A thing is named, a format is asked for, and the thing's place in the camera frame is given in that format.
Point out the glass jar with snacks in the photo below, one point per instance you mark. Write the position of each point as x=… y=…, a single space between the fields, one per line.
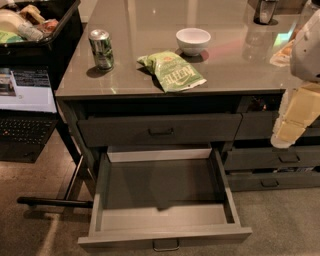
x=282 y=57

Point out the black plastic storage bin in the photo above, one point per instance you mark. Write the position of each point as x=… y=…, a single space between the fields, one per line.
x=54 y=52

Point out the grey middle right drawer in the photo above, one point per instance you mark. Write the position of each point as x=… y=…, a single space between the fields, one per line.
x=261 y=158

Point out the green packet in bin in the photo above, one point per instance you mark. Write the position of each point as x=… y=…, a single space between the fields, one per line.
x=9 y=37

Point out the white plate in bin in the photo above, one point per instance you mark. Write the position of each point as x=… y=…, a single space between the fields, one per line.
x=10 y=21

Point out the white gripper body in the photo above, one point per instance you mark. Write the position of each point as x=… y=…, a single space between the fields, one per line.
x=306 y=55

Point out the grey top right drawer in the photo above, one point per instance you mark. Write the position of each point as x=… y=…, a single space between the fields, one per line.
x=259 y=125

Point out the red snack packet in bin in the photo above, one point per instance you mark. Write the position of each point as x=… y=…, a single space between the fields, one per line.
x=48 y=26

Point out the tan snack packet in bin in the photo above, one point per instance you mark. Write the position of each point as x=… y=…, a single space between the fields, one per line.
x=32 y=14

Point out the dark metal cup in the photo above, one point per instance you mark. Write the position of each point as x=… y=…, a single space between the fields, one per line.
x=264 y=11

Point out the black cart leg bar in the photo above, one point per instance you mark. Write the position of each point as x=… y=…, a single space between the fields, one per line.
x=33 y=201

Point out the open grey middle drawer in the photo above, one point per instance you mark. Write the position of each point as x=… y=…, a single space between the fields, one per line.
x=163 y=205

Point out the green jalapeno chip bag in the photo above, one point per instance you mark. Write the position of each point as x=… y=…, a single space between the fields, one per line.
x=172 y=71

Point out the clear plastic bottle in bin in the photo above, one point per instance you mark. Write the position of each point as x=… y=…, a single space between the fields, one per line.
x=29 y=32

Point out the green silver soda can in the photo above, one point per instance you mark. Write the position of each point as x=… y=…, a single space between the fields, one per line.
x=101 y=49

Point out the grey top left drawer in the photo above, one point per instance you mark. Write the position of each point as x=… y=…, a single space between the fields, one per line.
x=157 y=130

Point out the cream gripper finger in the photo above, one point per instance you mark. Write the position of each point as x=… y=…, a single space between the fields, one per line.
x=281 y=142
x=288 y=132

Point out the white ceramic bowl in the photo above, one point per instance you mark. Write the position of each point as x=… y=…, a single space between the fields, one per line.
x=192 y=41

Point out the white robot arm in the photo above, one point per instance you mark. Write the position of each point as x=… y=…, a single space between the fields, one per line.
x=305 y=54

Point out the open black laptop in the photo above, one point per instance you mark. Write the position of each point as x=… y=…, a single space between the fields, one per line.
x=28 y=113

